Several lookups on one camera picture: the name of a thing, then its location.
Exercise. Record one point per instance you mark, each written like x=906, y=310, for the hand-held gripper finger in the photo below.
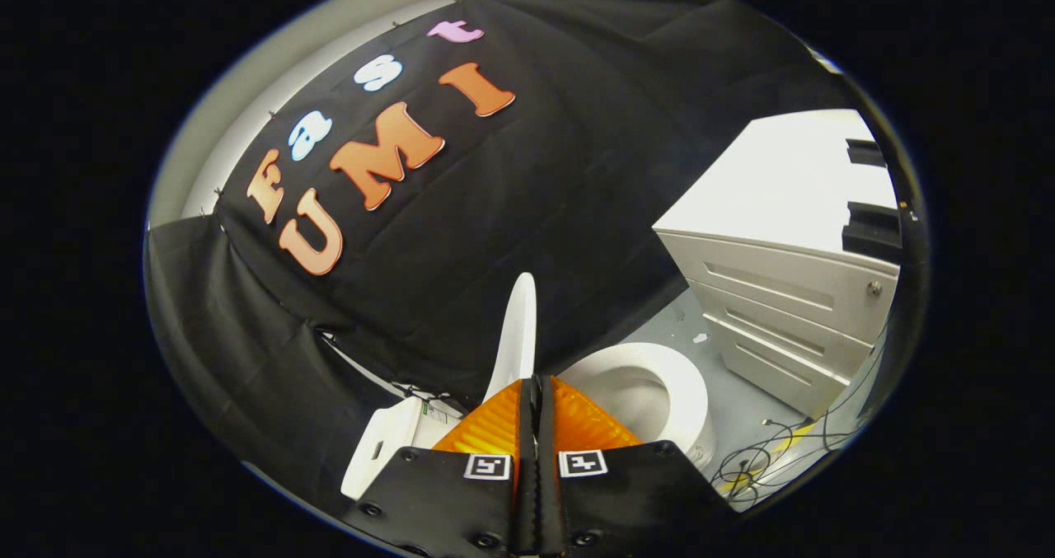
x=527, y=475
x=548, y=475

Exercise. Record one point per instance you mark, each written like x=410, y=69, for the white toilet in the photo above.
x=684, y=393

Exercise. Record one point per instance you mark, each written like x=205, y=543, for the white pipe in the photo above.
x=363, y=362

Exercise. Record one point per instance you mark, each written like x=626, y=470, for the black backdrop cloth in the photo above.
x=536, y=212

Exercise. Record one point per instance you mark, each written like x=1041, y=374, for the white drawer cabinet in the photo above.
x=783, y=195

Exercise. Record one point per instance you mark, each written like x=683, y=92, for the black block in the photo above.
x=874, y=232
x=865, y=152

